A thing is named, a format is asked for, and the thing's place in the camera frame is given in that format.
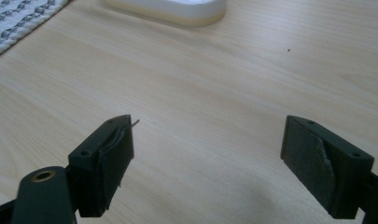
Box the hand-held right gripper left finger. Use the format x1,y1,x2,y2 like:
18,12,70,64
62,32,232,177
67,114,140,218

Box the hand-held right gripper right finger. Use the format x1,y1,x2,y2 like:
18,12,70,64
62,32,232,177
280,115,375,220

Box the white patterned cloth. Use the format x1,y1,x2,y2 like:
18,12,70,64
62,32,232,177
0,0,69,62

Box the white oval dish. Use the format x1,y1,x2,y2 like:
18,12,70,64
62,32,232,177
103,0,228,28

